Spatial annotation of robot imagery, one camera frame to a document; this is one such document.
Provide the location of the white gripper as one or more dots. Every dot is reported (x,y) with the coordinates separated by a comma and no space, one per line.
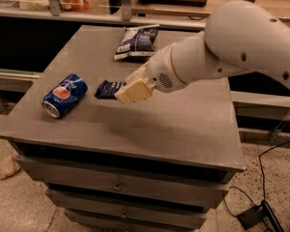
(160,71)

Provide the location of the grey drawer cabinet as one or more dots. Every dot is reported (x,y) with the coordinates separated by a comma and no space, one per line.
(173,154)

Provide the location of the black floor power box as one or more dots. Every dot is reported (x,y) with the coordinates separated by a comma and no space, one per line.
(260,213)

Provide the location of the blue white chip bag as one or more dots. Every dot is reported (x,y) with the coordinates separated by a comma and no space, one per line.
(137,42)

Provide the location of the blue pepsi can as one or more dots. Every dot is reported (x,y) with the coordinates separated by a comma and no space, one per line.
(64,96)

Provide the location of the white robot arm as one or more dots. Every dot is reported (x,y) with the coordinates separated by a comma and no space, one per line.
(239,37)

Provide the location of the crumpled brown paper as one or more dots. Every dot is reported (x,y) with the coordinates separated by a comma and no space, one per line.
(8,167)

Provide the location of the dark blue rxbar wrapper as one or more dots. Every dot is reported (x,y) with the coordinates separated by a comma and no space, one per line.
(107,90)

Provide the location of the top drawer metal knob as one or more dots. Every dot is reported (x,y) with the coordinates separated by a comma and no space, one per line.
(117,187)

